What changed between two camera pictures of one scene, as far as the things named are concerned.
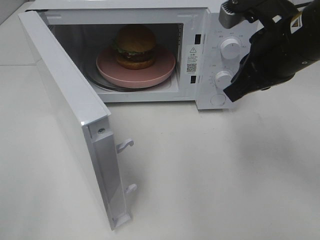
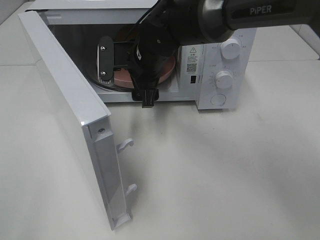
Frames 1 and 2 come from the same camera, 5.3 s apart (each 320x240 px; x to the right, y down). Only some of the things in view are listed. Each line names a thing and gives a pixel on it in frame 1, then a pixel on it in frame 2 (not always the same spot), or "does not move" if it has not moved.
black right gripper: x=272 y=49 → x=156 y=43
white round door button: x=218 y=99 does not move
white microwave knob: x=223 y=79 does not move
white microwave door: x=91 y=132 does not move
